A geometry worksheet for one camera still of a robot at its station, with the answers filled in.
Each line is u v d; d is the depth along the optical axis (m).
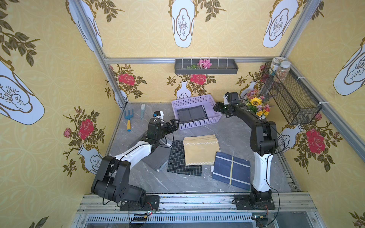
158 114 0.79
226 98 0.87
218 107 0.94
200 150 0.92
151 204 0.73
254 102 0.94
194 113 1.14
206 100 1.21
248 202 0.73
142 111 1.17
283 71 0.80
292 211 0.76
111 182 0.43
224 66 0.93
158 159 0.90
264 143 0.57
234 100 0.82
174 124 0.78
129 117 1.13
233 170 0.85
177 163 0.88
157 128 0.69
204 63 0.88
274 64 0.85
